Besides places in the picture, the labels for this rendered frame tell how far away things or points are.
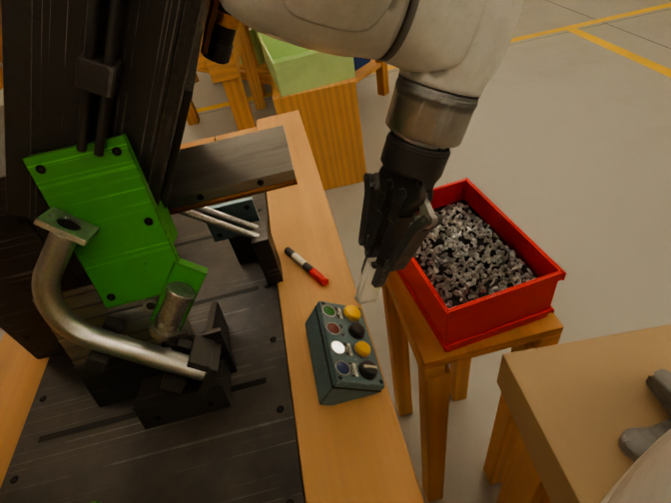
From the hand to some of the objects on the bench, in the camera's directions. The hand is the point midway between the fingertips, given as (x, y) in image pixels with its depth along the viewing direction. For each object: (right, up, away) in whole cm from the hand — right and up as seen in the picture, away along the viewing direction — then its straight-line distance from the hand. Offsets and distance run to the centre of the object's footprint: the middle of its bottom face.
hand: (371, 280), depth 58 cm
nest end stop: (-23, -15, +6) cm, 28 cm away
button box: (-3, -15, +10) cm, 18 cm away
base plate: (-36, -9, +22) cm, 43 cm away
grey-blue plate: (-23, +2, +27) cm, 36 cm away
